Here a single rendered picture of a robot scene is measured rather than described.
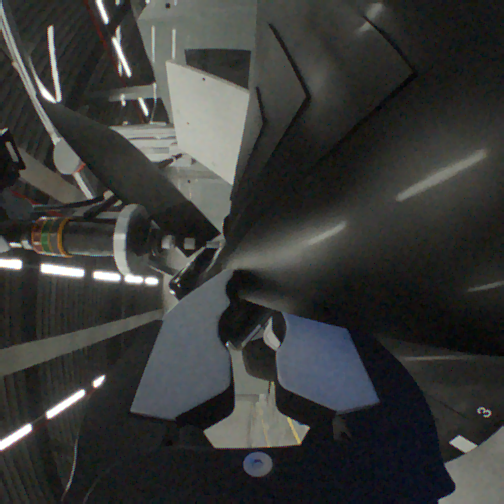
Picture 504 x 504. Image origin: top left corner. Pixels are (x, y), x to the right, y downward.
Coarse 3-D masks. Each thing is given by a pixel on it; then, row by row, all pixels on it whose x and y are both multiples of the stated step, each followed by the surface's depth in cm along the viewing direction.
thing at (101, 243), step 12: (72, 228) 22; (84, 228) 22; (96, 228) 22; (108, 228) 23; (144, 228) 23; (156, 228) 24; (72, 240) 22; (84, 240) 22; (96, 240) 22; (108, 240) 22; (144, 240) 23; (156, 240) 23; (72, 252) 23; (84, 252) 23; (96, 252) 23; (108, 252) 23; (144, 252) 24; (156, 252) 23
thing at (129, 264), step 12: (96, 204) 27; (132, 204) 23; (72, 216) 25; (84, 216) 25; (96, 216) 25; (108, 216) 25; (120, 216) 21; (132, 216) 22; (144, 216) 25; (120, 228) 21; (132, 228) 22; (120, 240) 20; (132, 240) 22; (120, 252) 21; (132, 252) 22; (120, 264) 21; (132, 264) 22; (144, 264) 26; (132, 276) 23
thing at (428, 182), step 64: (320, 0) 4; (384, 0) 3; (448, 0) 2; (256, 64) 10; (320, 64) 5; (384, 64) 3; (448, 64) 2; (256, 128) 9; (320, 128) 5; (384, 128) 4; (448, 128) 3; (256, 192) 10; (320, 192) 6; (384, 192) 4; (448, 192) 3; (256, 256) 10; (320, 256) 6; (384, 256) 4; (448, 256) 3; (320, 320) 7; (384, 320) 4; (448, 320) 3
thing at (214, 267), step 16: (224, 224) 35; (208, 256) 29; (192, 272) 28; (208, 272) 27; (176, 288) 27; (192, 288) 26; (240, 304) 26; (256, 304) 27; (240, 320) 26; (256, 320) 28; (240, 336) 27
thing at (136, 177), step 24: (72, 120) 26; (72, 144) 23; (96, 144) 29; (120, 144) 35; (96, 168) 25; (120, 168) 30; (144, 168) 35; (120, 192) 27; (144, 192) 31; (168, 192) 35
